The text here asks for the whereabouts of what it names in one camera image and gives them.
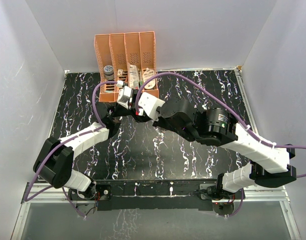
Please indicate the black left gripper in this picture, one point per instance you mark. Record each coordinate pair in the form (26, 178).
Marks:
(132, 111)

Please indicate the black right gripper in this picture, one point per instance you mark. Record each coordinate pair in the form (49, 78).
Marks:
(159, 123)

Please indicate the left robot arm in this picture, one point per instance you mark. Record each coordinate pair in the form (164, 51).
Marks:
(55, 161)

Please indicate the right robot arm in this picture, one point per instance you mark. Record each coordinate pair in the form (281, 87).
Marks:
(268, 167)

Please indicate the white product packet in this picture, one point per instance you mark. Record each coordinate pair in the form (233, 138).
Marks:
(133, 77)

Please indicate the small white card box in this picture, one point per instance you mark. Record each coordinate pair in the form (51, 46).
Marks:
(120, 72)

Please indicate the grey round tin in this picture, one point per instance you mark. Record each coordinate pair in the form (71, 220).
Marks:
(109, 72)

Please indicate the oval white blister pack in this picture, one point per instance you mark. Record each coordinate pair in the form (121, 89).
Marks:
(147, 74)

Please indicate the orange plastic desk organizer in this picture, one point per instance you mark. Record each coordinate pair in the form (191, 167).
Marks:
(122, 49)

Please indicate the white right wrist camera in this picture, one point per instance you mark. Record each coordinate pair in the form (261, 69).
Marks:
(149, 105)

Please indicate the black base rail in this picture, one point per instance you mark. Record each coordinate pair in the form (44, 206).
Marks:
(154, 194)

